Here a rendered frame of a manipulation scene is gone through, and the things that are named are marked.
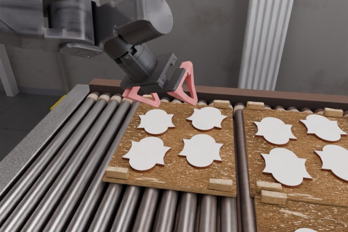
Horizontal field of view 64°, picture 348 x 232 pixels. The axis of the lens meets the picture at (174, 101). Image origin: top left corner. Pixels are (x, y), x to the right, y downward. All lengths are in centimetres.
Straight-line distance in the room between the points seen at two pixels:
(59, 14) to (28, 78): 296
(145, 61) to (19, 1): 19
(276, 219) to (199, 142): 30
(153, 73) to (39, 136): 63
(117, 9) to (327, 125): 82
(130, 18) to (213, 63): 220
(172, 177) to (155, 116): 28
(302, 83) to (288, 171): 194
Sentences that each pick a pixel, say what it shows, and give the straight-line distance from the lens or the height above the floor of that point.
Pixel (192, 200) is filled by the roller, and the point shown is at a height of 92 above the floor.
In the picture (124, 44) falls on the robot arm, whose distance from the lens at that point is 43.
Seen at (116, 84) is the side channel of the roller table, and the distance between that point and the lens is 118.
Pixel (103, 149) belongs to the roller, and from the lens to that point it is 90.
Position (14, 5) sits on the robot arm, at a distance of 39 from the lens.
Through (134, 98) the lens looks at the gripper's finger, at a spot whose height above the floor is 122.
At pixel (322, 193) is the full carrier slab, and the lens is 81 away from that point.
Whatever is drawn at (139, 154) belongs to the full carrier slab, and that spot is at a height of 95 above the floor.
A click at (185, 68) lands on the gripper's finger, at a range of 46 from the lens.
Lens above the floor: 148
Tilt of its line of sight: 31 degrees down
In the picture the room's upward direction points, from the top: straight up
